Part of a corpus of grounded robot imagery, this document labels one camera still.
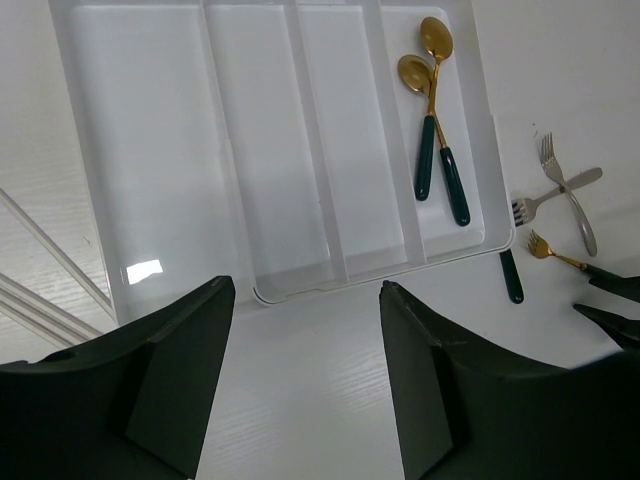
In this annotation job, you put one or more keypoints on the gold knife green handle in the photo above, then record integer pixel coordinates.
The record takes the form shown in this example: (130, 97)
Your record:
(511, 277)

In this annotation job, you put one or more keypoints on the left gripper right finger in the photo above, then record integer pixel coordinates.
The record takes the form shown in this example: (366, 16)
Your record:
(467, 408)

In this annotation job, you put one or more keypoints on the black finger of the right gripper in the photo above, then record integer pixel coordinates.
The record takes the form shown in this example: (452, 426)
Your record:
(625, 287)

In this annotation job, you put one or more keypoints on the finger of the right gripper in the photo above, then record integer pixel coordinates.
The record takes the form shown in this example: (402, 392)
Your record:
(622, 331)

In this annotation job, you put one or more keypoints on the gold fork green handle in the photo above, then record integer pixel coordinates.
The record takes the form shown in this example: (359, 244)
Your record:
(538, 247)

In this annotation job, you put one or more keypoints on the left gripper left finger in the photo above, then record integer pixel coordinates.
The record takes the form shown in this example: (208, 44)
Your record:
(133, 403)

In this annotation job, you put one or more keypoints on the silver fork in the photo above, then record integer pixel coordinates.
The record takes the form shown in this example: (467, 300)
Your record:
(553, 171)
(525, 209)

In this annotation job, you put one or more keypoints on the white divided cutlery tray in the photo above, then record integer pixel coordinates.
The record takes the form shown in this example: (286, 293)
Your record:
(272, 142)

